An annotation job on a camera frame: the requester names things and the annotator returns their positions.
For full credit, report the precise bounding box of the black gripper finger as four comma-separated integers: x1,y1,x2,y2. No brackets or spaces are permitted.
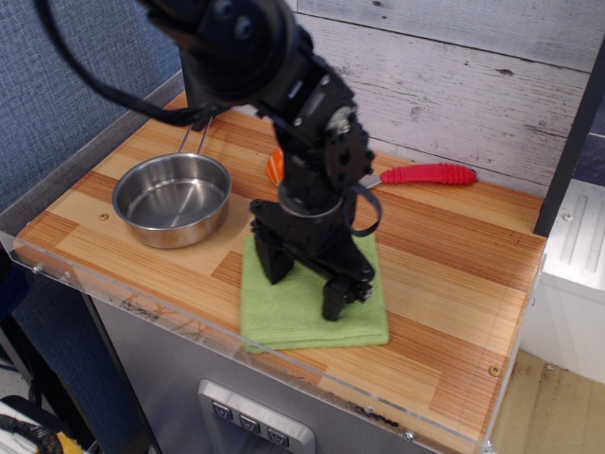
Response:
254,234,294,285
322,278,353,322

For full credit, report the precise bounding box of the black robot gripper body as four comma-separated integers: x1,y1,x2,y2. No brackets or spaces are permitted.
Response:
250,198,376,302

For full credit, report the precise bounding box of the green towel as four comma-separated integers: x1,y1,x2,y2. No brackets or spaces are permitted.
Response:
240,236,389,354

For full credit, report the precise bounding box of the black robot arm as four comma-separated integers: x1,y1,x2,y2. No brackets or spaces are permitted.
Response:
145,1,374,321

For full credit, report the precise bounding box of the toy salmon sushi piece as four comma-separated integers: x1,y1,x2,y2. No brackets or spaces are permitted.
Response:
266,148,285,186

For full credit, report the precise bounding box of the clear acrylic table guard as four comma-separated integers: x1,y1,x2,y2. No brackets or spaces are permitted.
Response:
2,226,544,453

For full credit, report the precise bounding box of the small steel saucepan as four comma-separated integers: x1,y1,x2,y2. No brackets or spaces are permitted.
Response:
112,120,232,249

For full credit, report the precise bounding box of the stainless steel cabinet front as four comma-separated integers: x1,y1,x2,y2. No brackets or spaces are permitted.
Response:
93,299,426,453

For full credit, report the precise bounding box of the silver button control panel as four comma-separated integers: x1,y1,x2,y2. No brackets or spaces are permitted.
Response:
198,379,316,453

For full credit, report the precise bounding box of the white ribbed side unit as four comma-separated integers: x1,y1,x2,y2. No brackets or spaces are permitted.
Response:
520,180,604,383

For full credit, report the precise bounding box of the red handled metal fork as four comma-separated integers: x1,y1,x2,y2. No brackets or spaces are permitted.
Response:
360,163,477,189

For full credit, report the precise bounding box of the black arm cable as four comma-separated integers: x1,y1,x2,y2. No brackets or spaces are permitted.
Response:
35,0,228,128

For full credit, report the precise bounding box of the right black frame post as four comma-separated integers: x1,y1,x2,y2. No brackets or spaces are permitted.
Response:
533,65,604,237

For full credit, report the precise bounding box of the black yellow cable bundle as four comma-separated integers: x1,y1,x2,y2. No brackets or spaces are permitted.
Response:
0,413,79,454

